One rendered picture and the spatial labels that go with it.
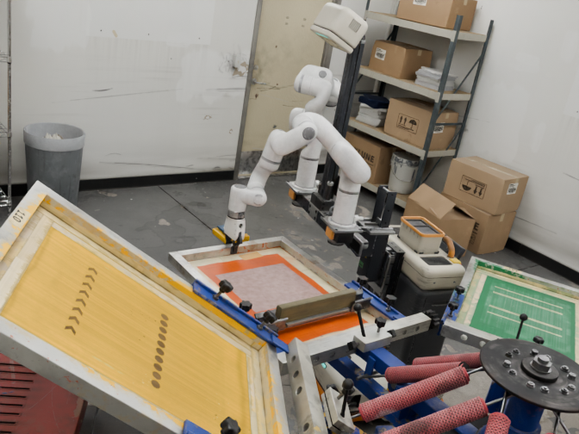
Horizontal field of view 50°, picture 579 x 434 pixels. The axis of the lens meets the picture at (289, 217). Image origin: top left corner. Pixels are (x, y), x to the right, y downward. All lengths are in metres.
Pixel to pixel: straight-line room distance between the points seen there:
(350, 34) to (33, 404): 1.82
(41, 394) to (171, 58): 4.48
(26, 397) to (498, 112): 5.34
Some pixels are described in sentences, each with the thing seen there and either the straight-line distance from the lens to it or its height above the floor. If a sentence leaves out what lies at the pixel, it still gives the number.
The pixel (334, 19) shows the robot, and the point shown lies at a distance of 2.66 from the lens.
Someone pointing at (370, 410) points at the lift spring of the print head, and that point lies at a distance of 1.73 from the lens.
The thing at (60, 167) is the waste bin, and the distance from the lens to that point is 5.14.
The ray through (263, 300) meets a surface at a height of 0.95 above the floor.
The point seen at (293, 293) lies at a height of 0.95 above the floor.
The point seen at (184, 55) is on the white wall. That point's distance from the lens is 5.90.
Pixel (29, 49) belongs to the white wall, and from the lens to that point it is 5.41.
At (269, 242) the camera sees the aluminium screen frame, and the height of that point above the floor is 0.99.
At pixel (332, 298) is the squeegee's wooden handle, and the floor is 1.05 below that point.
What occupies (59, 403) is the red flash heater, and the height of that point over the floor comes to 1.10.
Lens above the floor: 2.15
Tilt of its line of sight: 22 degrees down
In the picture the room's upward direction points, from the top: 10 degrees clockwise
